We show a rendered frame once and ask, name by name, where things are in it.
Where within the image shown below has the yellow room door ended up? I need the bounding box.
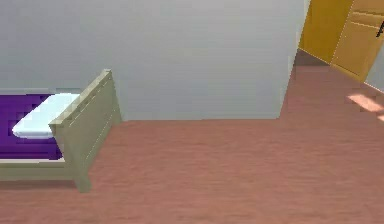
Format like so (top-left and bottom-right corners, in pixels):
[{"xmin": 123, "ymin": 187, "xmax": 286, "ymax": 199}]
[{"xmin": 330, "ymin": 0, "xmax": 384, "ymax": 83}]

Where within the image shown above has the white pillow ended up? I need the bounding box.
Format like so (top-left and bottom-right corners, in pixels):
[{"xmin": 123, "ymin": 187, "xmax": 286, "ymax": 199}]
[{"xmin": 11, "ymin": 92, "xmax": 81, "ymax": 140}]

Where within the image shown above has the olive wooden bed purple cover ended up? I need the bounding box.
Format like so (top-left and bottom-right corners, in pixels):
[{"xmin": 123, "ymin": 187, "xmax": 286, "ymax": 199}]
[{"xmin": 0, "ymin": 68, "xmax": 124, "ymax": 194}]

